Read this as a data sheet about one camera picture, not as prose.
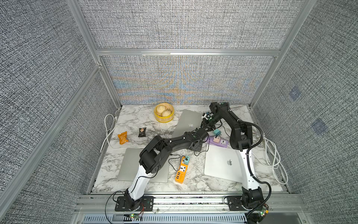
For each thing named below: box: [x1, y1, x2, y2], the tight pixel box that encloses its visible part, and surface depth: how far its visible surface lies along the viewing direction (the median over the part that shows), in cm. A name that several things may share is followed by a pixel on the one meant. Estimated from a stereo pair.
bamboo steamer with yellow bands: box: [153, 102, 175, 124], surface depth 111 cm
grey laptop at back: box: [172, 109, 204, 139], surface depth 112 cm
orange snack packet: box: [117, 131, 129, 145], surface depth 101 cm
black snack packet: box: [137, 127, 147, 138], surface depth 105 cm
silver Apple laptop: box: [204, 144, 243, 183], surface depth 90 cm
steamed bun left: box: [156, 105, 166, 114], surface depth 112 cm
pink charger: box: [213, 135, 221, 143], surface depth 94 cm
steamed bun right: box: [161, 110, 172, 118], surface depth 108 cm
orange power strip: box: [175, 155, 188, 184], surface depth 83 cm
